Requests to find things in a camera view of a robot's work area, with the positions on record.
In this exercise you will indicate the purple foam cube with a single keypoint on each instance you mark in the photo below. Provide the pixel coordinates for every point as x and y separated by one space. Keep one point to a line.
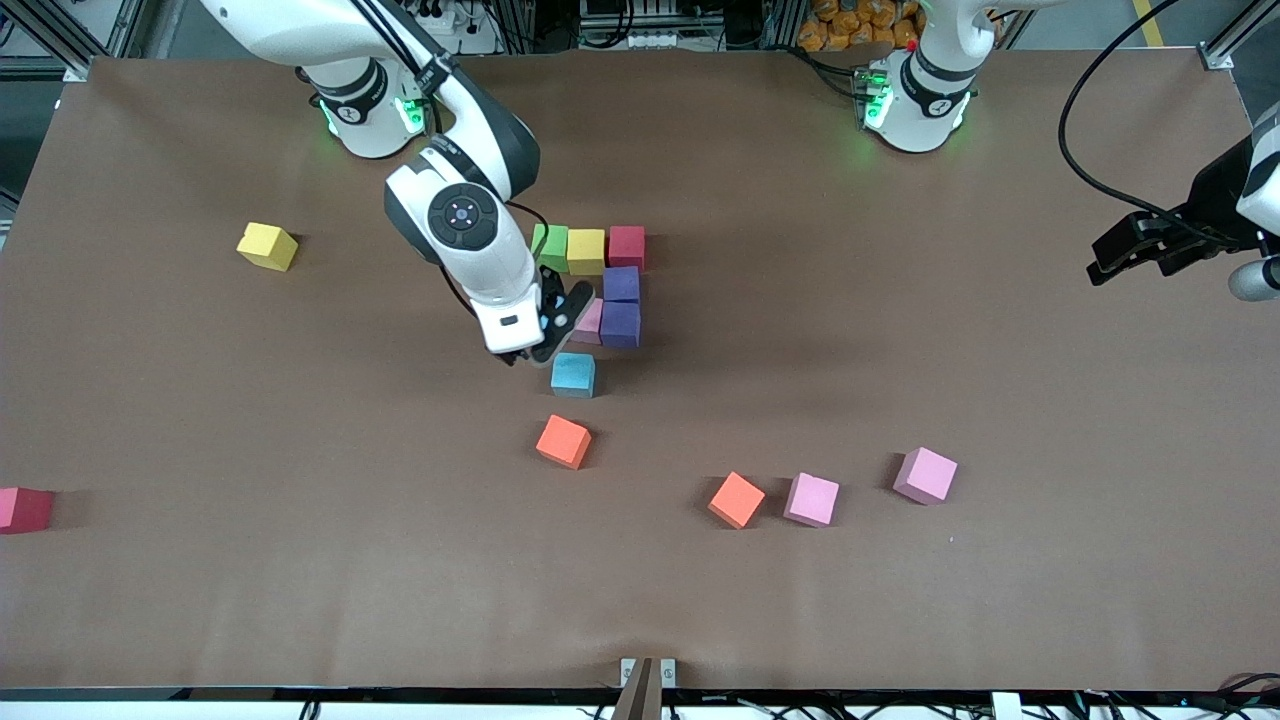
621 284
620 324

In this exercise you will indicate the pile of orange bags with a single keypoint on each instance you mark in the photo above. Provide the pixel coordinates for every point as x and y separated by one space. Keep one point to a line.
850 25

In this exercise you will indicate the blue foam cube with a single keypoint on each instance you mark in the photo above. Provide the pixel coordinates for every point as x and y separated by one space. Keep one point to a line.
575 380

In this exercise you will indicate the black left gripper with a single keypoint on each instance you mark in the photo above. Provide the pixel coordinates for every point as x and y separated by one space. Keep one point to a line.
1212 197

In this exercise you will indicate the tan vertical strut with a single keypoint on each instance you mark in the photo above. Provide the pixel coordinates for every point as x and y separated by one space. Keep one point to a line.
636 695

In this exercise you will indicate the orange foam cube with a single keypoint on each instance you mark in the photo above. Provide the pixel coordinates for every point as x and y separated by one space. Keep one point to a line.
736 499
562 441

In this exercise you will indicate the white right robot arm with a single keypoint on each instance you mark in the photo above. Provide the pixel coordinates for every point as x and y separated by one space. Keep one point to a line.
470 260

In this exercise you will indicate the white power strip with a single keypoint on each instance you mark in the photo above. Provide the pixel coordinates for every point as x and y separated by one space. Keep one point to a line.
465 22

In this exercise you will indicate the pink foam cube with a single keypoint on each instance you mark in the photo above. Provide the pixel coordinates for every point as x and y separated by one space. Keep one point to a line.
592 326
926 474
811 498

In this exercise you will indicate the aluminium frame rail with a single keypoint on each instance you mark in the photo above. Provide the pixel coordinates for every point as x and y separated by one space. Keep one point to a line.
1245 25
140 25

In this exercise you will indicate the small metal table bracket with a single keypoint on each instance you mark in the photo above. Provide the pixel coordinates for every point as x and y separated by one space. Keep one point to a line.
627 672

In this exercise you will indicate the red foam cube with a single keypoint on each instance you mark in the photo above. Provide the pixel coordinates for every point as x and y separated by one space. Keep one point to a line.
22 509
627 246

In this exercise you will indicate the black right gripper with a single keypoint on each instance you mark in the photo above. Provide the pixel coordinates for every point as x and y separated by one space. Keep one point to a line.
551 285

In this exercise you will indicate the green foam cube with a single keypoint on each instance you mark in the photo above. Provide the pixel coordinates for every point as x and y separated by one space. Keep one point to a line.
555 250

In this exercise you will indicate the yellow foam cube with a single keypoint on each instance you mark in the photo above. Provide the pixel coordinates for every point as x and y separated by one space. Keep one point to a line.
267 245
586 252

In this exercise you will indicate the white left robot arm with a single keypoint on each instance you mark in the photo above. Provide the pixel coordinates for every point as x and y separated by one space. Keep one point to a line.
930 90

